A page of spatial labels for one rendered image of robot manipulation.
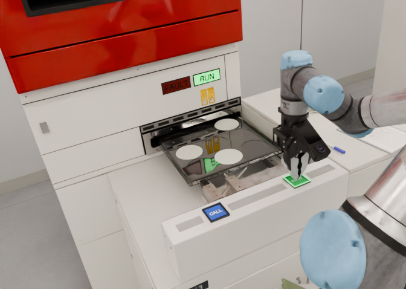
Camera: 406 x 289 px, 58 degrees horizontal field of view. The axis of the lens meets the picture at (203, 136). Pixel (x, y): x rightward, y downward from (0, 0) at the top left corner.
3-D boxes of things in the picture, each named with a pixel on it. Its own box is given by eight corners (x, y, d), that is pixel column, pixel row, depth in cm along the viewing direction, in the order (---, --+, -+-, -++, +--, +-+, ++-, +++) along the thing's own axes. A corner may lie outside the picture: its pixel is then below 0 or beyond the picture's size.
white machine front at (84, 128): (54, 186, 140) (16, 89, 120) (240, 126, 166) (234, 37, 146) (54, 191, 137) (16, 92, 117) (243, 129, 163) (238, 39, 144)
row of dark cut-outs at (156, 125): (141, 132, 143) (139, 126, 142) (238, 103, 157) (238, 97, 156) (141, 132, 143) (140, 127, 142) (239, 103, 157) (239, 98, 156)
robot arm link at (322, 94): (362, 101, 80) (335, 83, 89) (331, 74, 75) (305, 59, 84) (338, 129, 82) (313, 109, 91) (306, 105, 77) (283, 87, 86)
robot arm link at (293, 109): (317, 96, 92) (290, 105, 89) (316, 113, 94) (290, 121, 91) (298, 87, 98) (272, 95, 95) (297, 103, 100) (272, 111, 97)
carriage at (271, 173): (202, 201, 119) (201, 194, 117) (295, 165, 130) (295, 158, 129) (212, 215, 112) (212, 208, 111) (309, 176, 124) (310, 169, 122)
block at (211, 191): (203, 193, 117) (202, 185, 116) (212, 189, 119) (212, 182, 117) (214, 207, 111) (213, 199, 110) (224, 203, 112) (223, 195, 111)
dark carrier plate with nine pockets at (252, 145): (157, 138, 148) (157, 137, 148) (232, 115, 159) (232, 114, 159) (192, 182, 121) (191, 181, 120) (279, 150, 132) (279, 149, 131)
